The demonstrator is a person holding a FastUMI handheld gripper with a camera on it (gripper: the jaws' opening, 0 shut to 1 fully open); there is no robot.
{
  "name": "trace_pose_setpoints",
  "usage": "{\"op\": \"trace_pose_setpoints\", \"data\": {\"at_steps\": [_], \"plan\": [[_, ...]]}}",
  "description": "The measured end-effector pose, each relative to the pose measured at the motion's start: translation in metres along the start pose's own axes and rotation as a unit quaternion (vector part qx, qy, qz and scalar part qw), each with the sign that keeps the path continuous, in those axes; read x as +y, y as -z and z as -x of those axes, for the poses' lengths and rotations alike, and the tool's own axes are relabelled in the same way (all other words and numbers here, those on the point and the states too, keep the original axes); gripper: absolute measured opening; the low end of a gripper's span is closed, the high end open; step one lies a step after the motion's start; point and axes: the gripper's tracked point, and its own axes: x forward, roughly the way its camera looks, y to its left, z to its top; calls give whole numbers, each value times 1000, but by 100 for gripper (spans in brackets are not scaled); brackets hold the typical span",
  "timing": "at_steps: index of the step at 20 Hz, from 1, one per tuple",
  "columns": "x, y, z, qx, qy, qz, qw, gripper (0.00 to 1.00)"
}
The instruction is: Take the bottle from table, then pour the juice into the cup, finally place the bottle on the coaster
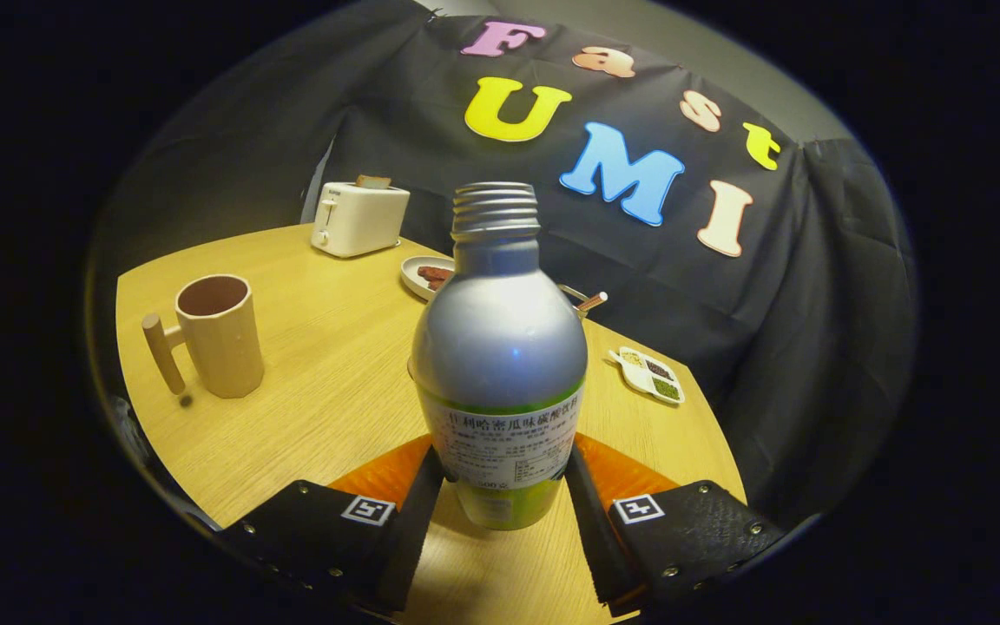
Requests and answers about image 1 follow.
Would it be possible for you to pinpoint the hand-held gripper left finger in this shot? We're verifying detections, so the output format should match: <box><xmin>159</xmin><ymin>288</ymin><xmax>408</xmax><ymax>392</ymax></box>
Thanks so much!
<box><xmin>220</xmin><ymin>434</ymin><xmax>445</xmax><ymax>613</ymax></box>

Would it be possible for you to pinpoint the silver bottle with green label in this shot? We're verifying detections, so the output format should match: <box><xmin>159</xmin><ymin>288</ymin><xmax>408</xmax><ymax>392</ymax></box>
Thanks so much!
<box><xmin>411</xmin><ymin>181</ymin><xmax>589</xmax><ymax>531</ymax></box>

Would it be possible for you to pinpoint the beige cup with handle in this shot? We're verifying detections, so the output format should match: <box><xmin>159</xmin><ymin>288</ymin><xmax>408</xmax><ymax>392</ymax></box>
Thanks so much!
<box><xmin>141</xmin><ymin>274</ymin><xmax>265</xmax><ymax>399</ymax></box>

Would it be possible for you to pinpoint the white toaster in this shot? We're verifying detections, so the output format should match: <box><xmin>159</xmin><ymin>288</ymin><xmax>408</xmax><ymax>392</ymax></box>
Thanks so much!
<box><xmin>311</xmin><ymin>181</ymin><xmax>411</xmax><ymax>259</ymax></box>

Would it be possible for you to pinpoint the wooden table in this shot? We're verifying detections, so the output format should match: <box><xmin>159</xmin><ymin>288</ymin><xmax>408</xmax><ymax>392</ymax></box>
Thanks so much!
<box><xmin>115</xmin><ymin>224</ymin><xmax>746</xmax><ymax>625</ymax></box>

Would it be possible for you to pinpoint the white divided dish with beans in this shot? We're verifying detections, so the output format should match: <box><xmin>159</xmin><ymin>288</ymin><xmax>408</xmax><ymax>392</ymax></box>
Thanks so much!
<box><xmin>609</xmin><ymin>346</ymin><xmax>686</xmax><ymax>405</ymax></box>

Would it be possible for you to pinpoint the metal wire holder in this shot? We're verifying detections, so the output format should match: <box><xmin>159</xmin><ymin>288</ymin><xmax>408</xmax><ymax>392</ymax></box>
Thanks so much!
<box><xmin>556</xmin><ymin>284</ymin><xmax>592</xmax><ymax>320</ymax></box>

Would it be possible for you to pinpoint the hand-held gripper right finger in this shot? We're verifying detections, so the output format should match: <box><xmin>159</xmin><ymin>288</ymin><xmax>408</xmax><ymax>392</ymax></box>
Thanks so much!
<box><xmin>565</xmin><ymin>432</ymin><xmax>786</xmax><ymax>617</ymax></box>

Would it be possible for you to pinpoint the small white plate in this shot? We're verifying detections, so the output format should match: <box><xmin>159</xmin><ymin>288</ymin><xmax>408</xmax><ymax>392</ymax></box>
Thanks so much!
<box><xmin>401</xmin><ymin>255</ymin><xmax>457</xmax><ymax>302</ymax></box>

